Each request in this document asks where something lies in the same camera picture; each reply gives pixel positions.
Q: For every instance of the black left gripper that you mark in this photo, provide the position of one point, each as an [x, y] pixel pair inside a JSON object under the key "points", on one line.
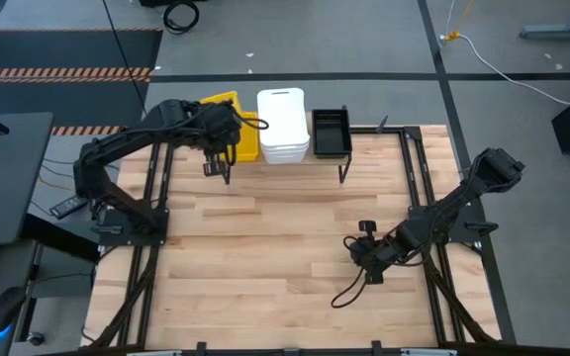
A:
{"points": [[220, 126]]}

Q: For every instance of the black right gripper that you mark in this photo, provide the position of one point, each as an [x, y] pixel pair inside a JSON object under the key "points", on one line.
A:
{"points": [[375, 252]]}

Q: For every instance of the black slotted plastic basket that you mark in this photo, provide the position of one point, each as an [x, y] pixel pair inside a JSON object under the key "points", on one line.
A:
{"points": [[334, 155], [332, 133]]}

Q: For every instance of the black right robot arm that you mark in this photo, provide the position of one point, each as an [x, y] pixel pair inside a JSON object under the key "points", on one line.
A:
{"points": [[443, 212]]}

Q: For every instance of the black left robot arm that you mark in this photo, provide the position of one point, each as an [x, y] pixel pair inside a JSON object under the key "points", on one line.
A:
{"points": [[126, 134]]}

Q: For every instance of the black metal shelf leg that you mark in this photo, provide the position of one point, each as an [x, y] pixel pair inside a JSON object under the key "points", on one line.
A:
{"points": [[227, 178], [344, 170]]}

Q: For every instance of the black orange hazard strip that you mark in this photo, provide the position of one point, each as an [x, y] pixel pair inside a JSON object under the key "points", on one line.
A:
{"points": [[92, 130]]}

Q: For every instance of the black power brick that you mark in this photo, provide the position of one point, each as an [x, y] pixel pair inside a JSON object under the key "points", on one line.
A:
{"points": [[65, 208]]}

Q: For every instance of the black equipment box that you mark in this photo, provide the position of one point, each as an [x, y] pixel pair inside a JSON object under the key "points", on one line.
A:
{"points": [[166, 2]]}

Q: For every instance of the black hazard striped mat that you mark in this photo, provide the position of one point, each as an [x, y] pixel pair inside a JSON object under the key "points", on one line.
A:
{"points": [[67, 54]]}

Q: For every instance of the dark grey desk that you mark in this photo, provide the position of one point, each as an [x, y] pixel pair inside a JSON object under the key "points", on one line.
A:
{"points": [[8, 188]]}

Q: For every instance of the small round caster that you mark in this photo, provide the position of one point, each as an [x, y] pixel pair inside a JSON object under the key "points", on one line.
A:
{"points": [[35, 338]]}

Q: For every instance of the black computer mouse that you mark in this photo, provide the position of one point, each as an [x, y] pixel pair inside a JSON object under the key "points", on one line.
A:
{"points": [[5, 309]]}

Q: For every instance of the grey metal table foot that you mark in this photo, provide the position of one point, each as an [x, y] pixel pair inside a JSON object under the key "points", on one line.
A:
{"points": [[557, 32]]}

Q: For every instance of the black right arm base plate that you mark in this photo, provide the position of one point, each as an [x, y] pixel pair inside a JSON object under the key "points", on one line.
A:
{"points": [[463, 236]]}

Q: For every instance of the silver edge bracket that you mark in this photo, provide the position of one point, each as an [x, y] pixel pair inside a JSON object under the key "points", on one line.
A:
{"points": [[428, 353], [151, 353]]}

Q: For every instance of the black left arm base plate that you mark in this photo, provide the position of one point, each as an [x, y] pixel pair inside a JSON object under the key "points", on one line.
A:
{"points": [[117, 237]]}

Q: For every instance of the black aluminium table frame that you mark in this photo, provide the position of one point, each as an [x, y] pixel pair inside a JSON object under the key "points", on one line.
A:
{"points": [[411, 132]]}

